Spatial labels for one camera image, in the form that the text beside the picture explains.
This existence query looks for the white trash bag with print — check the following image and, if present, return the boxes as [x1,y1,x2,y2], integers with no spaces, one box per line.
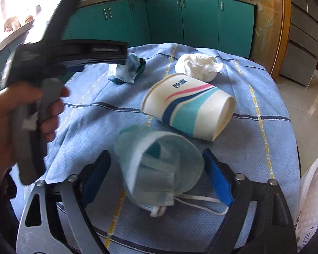
[295,158,318,251]

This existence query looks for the left hand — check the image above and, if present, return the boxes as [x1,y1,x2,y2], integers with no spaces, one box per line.
[0,82,43,185]

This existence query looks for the striped paper cup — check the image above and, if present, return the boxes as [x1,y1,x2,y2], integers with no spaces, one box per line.
[141,73,236,142]

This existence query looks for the blue surgical face mask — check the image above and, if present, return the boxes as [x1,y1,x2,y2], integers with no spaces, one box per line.
[114,125,229,217]

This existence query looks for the white tissue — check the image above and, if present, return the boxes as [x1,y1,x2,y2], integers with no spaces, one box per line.
[174,53,224,82]

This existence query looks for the clear blue plastic bag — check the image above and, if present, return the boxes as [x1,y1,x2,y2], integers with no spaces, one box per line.
[107,53,146,85]

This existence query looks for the teal kitchen cabinets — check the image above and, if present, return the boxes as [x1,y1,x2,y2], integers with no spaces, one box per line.
[0,0,256,86]

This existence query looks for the wooden glass door frame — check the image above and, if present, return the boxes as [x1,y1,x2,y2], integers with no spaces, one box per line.
[250,0,291,80]

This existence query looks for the grey refrigerator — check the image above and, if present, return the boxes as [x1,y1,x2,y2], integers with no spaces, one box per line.
[280,0,318,86]

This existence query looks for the blue checked tablecloth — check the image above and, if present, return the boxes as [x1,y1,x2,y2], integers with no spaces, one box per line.
[10,42,301,254]

